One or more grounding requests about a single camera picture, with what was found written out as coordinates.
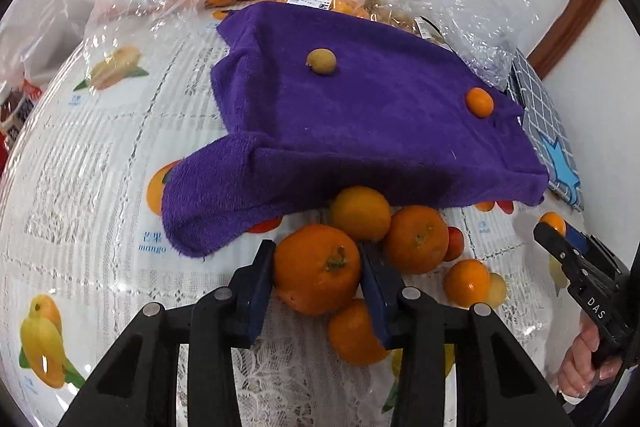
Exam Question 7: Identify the large orange with stem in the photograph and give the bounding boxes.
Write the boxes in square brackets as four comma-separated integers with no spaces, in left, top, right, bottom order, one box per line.
[273,224,363,317]

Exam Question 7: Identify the brown wooden door frame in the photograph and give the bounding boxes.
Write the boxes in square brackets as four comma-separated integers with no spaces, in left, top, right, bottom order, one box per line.
[526,0,610,78]

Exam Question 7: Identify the person's right hand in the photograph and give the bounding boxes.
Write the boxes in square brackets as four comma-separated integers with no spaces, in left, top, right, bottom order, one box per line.
[556,317,621,400]

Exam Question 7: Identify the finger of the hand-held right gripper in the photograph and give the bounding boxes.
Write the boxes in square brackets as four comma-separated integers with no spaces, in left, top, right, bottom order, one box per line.
[533,224,581,280]
[564,227,608,260]

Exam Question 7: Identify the red snack package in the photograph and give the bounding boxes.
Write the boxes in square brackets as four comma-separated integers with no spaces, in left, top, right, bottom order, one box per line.
[0,77,46,142]

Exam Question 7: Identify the yellow-green kumquat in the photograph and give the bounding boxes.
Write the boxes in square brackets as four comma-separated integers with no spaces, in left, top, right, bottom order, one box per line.
[306,48,338,76]

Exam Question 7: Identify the clear plastic bag of kumquats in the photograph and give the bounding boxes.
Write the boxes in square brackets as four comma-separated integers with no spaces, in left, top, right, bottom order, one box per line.
[280,0,531,90]

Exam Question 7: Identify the fruit-print lace tablecloth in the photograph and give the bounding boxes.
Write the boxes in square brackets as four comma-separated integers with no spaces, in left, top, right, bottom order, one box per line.
[0,4,588,427]

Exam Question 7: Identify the small orange kumquat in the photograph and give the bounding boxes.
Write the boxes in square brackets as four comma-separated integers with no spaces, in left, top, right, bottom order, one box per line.
[540,211,567,238]
[465,87,495,118]

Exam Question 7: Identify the yellowish orange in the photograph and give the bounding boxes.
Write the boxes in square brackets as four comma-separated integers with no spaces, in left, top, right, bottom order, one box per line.
[328,185,392,242]

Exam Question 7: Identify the round orange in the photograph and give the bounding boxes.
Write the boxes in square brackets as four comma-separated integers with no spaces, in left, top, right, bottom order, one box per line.
[382,205,450,276]

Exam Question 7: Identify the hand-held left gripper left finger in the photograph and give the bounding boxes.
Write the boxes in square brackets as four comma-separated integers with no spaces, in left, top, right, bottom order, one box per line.
[57,238,277,427]

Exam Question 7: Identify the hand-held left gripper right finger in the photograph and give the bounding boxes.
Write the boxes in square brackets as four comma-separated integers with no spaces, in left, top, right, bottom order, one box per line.
[357,242,574,427]

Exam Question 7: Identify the purple towel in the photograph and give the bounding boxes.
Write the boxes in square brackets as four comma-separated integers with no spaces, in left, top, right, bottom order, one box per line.
[161,0,549,258]

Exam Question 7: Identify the white plastic bag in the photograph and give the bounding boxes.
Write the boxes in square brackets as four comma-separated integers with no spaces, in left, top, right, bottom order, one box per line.
[0,0,96,82]

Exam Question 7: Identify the blue checked cloth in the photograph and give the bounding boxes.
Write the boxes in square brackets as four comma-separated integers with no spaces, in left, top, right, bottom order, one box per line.
[505,47,586,212]

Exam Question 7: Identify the small pale yellow fruit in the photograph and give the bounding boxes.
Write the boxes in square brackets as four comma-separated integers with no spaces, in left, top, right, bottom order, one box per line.
[486,272,508,308]

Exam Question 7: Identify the small tangerine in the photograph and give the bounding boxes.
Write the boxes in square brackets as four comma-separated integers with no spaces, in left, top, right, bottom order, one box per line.
[443,259,491,309]

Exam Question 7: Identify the medium orange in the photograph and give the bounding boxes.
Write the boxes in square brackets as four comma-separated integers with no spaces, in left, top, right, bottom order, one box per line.
[328,299,392,366]

